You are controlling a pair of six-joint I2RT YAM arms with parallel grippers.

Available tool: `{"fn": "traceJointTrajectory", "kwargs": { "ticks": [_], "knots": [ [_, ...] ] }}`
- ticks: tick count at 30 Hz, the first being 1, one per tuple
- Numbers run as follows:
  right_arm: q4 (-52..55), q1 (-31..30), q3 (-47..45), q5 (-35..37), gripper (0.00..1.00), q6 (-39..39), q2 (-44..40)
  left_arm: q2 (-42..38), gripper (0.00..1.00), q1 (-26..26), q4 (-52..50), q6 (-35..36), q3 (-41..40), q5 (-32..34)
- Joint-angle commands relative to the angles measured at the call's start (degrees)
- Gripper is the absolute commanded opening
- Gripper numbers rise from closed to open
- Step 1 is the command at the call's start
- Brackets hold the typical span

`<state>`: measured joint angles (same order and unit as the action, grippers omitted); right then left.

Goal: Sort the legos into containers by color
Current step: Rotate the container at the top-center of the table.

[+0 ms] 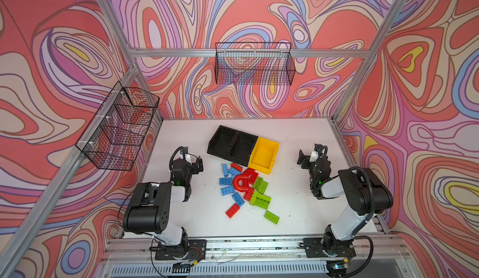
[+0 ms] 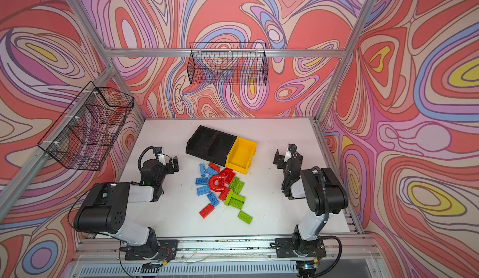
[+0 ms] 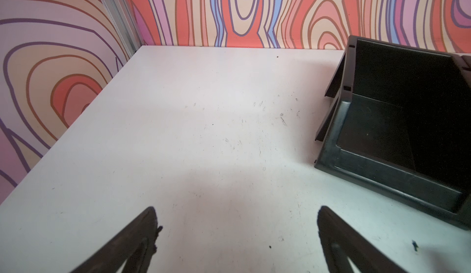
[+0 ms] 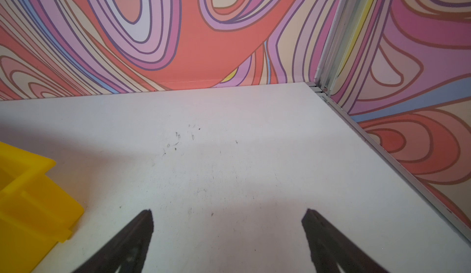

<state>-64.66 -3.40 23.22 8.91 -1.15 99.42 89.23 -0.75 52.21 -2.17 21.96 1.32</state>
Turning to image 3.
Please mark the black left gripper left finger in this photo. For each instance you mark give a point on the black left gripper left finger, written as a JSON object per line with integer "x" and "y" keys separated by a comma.
{"x": 131, "y": 250}

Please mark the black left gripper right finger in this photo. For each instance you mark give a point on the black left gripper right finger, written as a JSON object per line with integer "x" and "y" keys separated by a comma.
{"x": 343, "y": 245}

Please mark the black plastic bin left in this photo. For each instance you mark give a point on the black plastic bin left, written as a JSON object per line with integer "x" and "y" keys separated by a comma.
{"x": 400, "y": 124}

